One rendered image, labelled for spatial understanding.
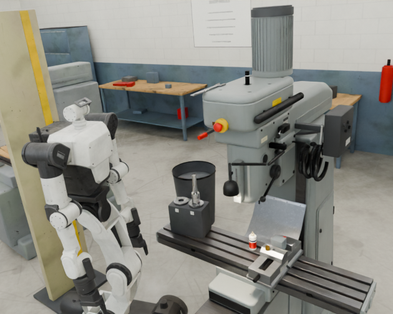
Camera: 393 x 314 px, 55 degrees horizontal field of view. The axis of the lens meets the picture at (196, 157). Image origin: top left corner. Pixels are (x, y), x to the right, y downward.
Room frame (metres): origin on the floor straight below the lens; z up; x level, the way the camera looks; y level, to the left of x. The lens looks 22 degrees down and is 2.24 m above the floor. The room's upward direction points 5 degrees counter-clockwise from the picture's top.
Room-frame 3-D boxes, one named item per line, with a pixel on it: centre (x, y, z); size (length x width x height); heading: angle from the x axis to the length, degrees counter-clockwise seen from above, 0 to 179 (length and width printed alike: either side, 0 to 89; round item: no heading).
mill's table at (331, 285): (1.72, -0.26, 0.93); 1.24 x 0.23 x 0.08; 52
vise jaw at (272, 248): (1.58, -0.35, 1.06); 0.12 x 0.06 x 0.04; 50
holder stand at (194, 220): (1.98, 0.07, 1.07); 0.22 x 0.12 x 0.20; 63
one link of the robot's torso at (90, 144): (1.67, 0.57, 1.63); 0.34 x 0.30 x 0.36; 160
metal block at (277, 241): (1.62, -0.38, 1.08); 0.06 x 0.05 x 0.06; 50
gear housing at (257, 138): (1.75, -0.29, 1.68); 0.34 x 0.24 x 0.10; 142
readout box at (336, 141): (1.74, -0.71, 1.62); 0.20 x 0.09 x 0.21; 142
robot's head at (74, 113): (1.65, 0.51, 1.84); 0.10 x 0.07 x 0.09; 160
